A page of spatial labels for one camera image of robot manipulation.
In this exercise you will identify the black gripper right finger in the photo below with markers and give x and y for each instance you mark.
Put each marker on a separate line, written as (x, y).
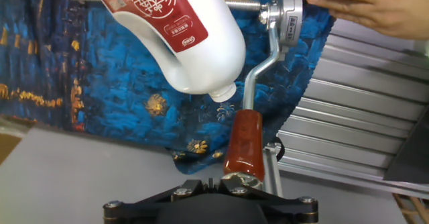
(271, 197)

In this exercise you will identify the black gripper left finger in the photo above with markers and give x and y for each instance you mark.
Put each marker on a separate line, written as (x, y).
(151, 200)

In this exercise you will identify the person's left hand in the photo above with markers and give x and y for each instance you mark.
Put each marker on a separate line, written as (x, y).
(375, 6)

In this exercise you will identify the blue and yellow painted cloth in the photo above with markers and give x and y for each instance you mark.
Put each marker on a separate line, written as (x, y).
(117, 83)

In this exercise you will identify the white bottle with red label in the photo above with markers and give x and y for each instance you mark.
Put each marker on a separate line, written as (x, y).
(214, 59)

